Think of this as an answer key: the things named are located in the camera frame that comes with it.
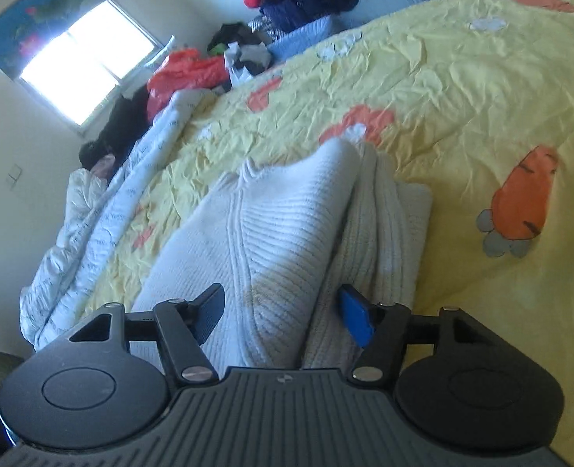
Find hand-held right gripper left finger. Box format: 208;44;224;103
67;283;226;390

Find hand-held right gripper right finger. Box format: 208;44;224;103
338;283;493;384

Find white knit sweater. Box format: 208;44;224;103
129;137;434;373

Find black clothes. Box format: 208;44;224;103
79;85;151;169

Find white printed quilt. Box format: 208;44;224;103
19;90;205;351

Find pink cloth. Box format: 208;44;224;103
92;154;117;178

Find red plastic bag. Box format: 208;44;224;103
146;49;229;120

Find white and grey cloth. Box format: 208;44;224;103
224;43;273;93

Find yellow carrot-print blanket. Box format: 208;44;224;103
80;0;574;453

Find black and green garment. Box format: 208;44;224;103
208;22;268;54

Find window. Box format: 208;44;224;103
19;0;164;127

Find blue knit sweater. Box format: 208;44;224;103
266;16;334;64

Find blue floral curtain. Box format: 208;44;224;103
0;0;115;79

